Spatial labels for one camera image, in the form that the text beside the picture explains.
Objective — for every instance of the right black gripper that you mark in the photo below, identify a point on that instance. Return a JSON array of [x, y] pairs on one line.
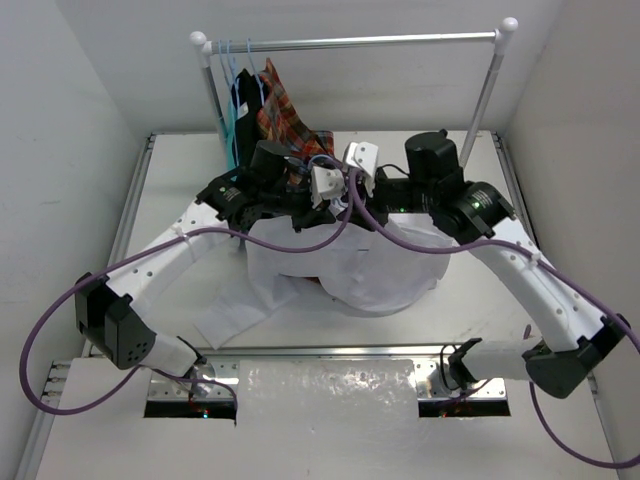
[[373, 206]]

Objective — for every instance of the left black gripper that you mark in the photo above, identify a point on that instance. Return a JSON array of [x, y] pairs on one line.
[[310, 218]]

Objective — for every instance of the white shirt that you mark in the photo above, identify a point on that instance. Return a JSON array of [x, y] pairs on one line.
[[361, 269]]

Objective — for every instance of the blue wire hanger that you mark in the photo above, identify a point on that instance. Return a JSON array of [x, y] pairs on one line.
[[336, 205]]

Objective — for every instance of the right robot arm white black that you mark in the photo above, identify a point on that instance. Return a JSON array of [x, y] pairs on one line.
[[576, 333]]

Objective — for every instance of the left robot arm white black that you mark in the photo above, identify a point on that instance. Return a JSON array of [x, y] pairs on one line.
[[111, 308]]

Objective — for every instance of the plaid shirt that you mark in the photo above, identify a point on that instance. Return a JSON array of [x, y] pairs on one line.
[[278, 121]]

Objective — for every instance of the teal garment on hanger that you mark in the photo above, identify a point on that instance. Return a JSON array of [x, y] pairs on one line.
[[231, 139]]

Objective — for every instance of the black garment on hanger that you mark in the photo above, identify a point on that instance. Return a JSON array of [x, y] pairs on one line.
[[248, 97]]

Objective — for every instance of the blue hanger with black garment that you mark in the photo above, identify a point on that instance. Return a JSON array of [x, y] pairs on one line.
[[232, 71]]

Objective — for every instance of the blue hanger with teal garment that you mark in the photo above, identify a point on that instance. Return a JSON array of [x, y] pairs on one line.
[[223, 68]]

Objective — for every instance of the clothes rack metal white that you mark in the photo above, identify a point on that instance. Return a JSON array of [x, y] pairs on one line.
[[500, 38]]

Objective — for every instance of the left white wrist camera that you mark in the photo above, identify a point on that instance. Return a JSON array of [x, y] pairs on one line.
[[326, 184]]

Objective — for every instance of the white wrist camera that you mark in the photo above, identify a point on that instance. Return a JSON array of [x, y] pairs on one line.
[[363, 156], [326, 184]]

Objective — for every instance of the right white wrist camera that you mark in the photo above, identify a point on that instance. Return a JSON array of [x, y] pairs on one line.
[[363, 156]]

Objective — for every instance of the metal mounting rail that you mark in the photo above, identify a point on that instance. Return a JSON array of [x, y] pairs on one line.
[[423, 367]]

